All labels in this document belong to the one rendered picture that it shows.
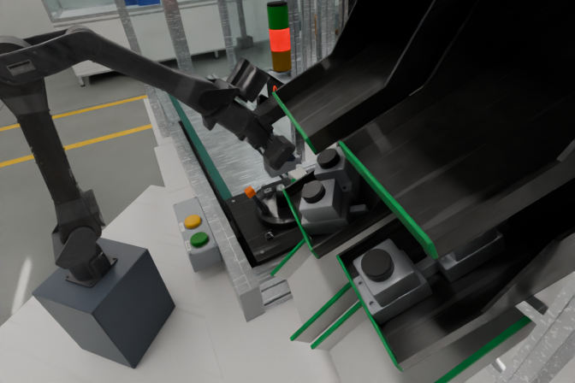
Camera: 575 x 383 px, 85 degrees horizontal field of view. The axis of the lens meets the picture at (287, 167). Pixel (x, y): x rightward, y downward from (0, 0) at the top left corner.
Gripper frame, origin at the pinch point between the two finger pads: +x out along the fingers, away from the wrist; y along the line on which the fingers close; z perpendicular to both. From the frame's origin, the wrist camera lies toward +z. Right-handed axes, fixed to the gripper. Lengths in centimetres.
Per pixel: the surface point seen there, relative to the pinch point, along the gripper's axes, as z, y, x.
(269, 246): -18.6, -9.4, 7.9
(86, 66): -121, 505, 8
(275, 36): 19.6, 17.3, -8.7
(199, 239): -28.7, 0.7, -1.2
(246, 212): -19.0, 3.9, 7.5
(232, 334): -36.3, -17.9, 7.0
